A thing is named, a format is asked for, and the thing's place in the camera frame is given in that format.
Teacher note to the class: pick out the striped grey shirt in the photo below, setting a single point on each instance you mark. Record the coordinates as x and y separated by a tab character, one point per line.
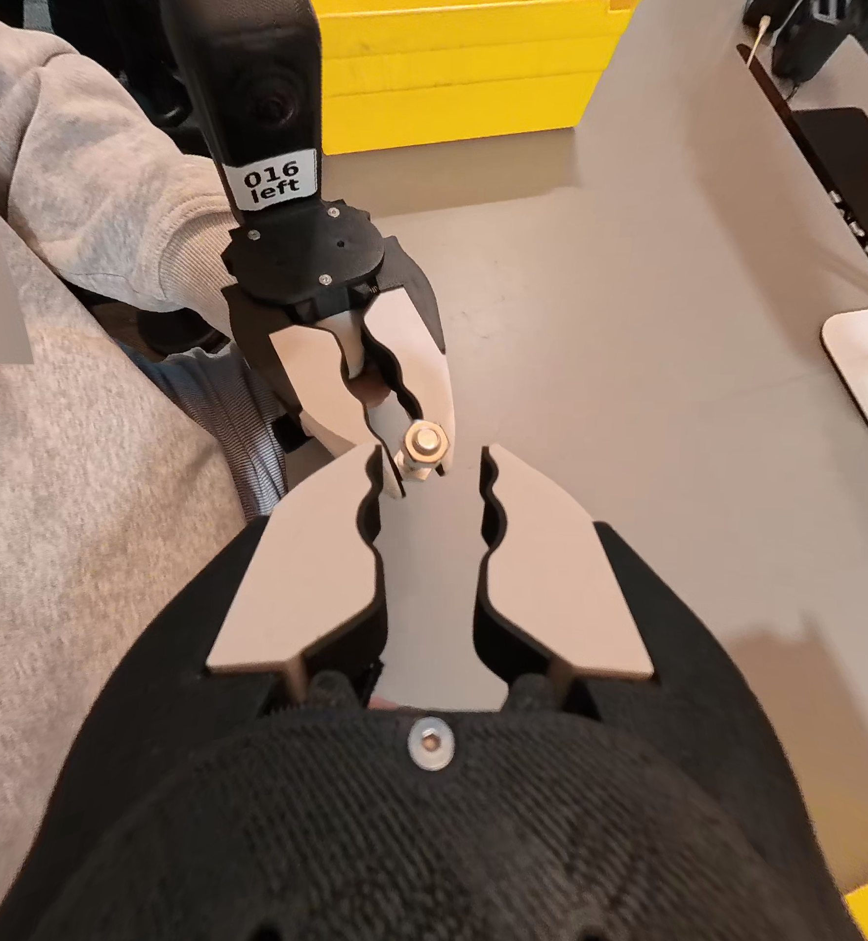
228	426

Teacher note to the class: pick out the person in grey hoodie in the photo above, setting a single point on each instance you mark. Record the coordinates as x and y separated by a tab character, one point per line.
110	514

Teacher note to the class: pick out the person's left forearm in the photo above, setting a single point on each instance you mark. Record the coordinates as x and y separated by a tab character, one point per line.
95	169

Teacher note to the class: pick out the person's left hand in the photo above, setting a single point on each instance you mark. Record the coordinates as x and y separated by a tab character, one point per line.
373	391

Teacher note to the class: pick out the dark device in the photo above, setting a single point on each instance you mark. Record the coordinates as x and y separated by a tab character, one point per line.
809	37

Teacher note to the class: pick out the black flat panel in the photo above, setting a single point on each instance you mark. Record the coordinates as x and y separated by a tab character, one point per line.
853	169

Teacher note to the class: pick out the silver hex bolt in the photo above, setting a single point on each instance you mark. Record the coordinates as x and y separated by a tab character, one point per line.
426	439

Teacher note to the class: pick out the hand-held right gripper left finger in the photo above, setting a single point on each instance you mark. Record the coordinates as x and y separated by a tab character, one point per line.
309	581

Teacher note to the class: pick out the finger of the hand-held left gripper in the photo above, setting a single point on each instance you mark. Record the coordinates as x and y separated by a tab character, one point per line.
423	360
309	375

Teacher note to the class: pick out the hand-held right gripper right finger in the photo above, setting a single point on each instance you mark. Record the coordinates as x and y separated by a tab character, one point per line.
559	588

